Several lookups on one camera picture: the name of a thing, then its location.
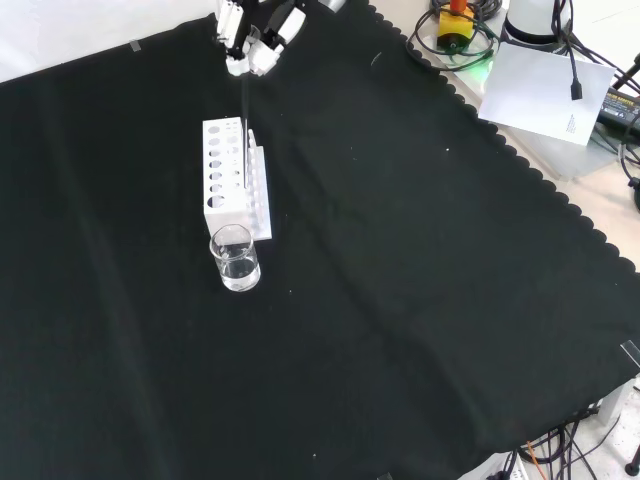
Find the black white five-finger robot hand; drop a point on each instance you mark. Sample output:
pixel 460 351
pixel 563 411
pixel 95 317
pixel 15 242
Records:
pixel 260 52

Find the white test tube rack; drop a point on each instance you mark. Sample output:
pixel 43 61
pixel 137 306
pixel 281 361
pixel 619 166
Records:
pixel 225 210

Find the clear tape strip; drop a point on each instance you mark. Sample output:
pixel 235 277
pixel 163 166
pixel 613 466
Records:
pixel 135 46
pixel 631 354

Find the yellow stop button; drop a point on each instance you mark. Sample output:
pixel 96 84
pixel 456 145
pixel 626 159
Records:
pixel 455 27

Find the clear glass beaker with water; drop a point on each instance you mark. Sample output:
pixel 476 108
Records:
pixel 240 272

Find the black bench cloth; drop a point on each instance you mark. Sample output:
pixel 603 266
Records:
pixel 375 260

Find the pale paper board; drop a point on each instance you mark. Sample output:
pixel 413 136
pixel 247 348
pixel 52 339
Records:
pixel 535 90

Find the black power supply brick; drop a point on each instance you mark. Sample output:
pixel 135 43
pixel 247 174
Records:
pixel 620 110

